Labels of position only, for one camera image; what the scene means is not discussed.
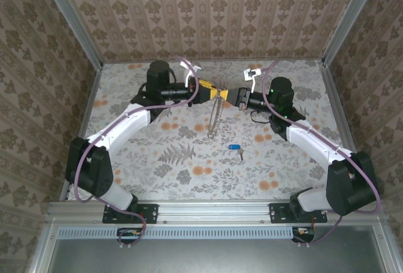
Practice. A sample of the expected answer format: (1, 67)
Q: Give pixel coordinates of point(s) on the aluminium left side rail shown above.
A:
(93, 95)

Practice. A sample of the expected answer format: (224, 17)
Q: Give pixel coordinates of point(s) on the grey metal panel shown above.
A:
(214, 257)

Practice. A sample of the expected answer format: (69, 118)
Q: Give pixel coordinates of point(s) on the aluminium frame post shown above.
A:
(71, 18)
(350, 18)

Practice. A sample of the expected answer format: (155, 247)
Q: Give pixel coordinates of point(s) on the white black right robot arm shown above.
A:
(315, 141)

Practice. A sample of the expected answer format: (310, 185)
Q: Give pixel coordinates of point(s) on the aluminium left frame post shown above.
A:
(71, 18)

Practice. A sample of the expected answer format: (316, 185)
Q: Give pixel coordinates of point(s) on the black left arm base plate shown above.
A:
(148, 213)

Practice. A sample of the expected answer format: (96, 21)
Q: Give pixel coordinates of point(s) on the blue key tag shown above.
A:
(233, 147)

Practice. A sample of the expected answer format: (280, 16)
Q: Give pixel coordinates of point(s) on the silver key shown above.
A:
(241, 155)

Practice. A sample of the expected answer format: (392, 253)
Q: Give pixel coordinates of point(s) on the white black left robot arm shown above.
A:
(132, 119)

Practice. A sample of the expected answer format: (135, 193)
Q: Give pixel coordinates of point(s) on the aluminium mounting rail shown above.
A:
(214, 211)

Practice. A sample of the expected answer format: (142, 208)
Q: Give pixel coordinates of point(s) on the aluminium right side rail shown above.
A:
(335, 97)

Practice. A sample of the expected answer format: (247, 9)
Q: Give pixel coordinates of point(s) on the aluminium right frame post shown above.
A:
(350, 18)

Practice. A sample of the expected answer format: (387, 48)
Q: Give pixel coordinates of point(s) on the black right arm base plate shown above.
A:
(280, 213)

